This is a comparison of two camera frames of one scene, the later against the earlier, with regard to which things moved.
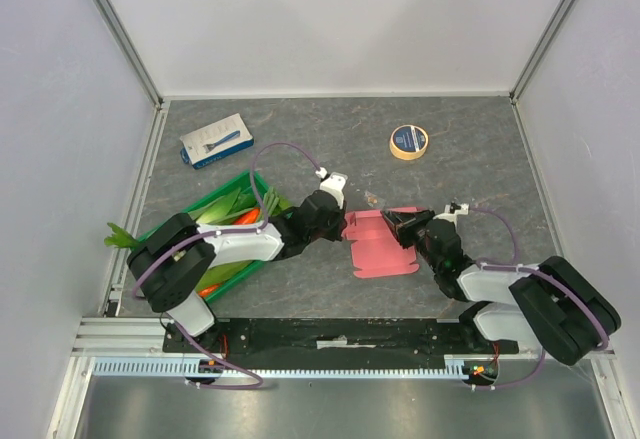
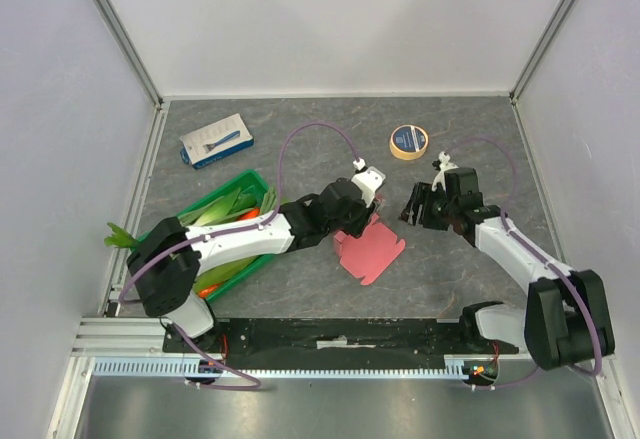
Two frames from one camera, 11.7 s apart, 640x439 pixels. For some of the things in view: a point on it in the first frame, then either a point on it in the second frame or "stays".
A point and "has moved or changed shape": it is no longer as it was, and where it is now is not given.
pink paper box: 377,249 has moved or changed shape
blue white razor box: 204,146 stays
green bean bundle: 270,200 stays
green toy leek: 224,207 stays
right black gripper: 413,229 -> 420,207
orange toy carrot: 249,217 stays
